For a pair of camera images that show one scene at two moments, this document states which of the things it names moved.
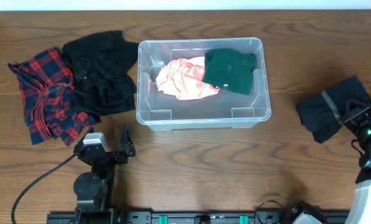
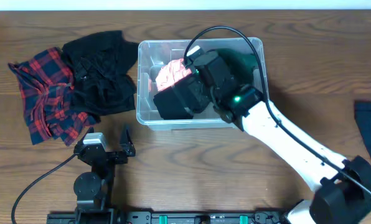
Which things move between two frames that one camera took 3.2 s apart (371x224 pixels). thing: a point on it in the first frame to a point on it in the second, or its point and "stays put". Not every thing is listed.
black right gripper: x=353 y=121 to x=199 y=88
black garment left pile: x=103 y=66 stays put
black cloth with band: x=324 y=114 to x=172 y=102
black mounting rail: x=275 y=217 stays put
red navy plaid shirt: x=45 y=79 stays put
